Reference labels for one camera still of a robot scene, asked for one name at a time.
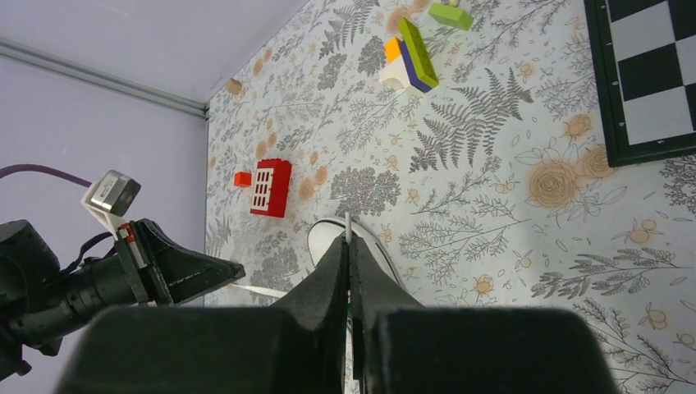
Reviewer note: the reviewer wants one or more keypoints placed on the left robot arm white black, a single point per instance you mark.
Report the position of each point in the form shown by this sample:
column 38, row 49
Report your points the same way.
column 12, row 361

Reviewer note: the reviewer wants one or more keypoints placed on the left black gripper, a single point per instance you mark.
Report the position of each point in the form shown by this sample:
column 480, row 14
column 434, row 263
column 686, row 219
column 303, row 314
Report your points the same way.
column 146, row 266

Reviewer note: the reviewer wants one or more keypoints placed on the small red cube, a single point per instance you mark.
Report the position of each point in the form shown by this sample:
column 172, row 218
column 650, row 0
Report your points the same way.
column 243, row 179

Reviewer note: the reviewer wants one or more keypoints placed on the black white checkerboard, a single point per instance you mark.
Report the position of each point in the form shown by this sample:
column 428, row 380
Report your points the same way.
column 644, row 65

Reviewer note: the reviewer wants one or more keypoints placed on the left aluminium corner post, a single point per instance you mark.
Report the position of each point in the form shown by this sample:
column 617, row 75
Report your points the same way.
column 73, row 70

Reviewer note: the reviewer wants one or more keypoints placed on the red white brick block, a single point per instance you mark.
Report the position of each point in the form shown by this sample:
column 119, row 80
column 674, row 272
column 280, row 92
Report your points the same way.
column 271, row 187

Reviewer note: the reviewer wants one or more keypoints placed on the floral patterned table mat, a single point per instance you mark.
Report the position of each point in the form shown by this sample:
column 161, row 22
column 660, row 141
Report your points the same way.
column 492, row 189

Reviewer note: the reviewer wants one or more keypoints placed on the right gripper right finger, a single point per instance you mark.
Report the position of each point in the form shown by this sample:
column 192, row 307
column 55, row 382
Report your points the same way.
column 401, row 346

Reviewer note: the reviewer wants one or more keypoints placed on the green white sneaker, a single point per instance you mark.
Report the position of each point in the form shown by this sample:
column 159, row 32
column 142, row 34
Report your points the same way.
column 323, row 232

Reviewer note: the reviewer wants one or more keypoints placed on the white shoelace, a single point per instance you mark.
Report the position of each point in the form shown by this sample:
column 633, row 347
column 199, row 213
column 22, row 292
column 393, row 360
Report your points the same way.
column 263, row 291

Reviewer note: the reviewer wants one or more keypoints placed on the lime green block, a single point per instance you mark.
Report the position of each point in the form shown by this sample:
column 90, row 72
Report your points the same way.
column 450, row 13

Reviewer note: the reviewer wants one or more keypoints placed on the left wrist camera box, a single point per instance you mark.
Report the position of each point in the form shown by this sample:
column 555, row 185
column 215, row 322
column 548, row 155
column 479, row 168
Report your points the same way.
column 109, row 198

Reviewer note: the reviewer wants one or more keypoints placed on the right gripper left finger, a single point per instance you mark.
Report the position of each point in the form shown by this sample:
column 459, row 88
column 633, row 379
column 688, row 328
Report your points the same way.
column 296, row 345

